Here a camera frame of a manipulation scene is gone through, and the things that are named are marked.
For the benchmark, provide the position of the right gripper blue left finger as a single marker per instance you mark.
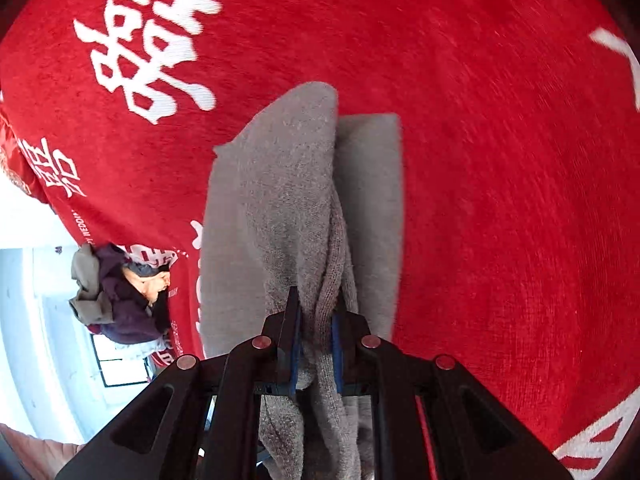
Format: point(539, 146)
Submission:
point(199, 419)

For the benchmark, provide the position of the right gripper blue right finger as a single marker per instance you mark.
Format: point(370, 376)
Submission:
point(432, 419)

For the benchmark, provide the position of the grey knit garment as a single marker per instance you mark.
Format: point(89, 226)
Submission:
point(305, 198)

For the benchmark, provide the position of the red blanket with white characters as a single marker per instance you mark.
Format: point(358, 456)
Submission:
point(519, 163)

